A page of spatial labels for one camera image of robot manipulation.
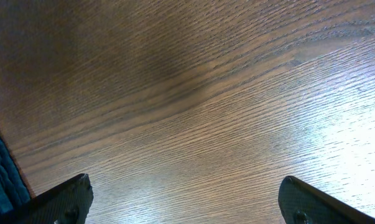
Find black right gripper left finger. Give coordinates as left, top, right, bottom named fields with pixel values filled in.
left=0, top=174, right=93, bottom=224

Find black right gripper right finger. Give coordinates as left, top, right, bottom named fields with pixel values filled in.
left=278, top=175, right=375, bottom=224

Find navy blue shorts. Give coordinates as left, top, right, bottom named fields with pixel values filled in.
left=0, top=137, right=31, bottom=216

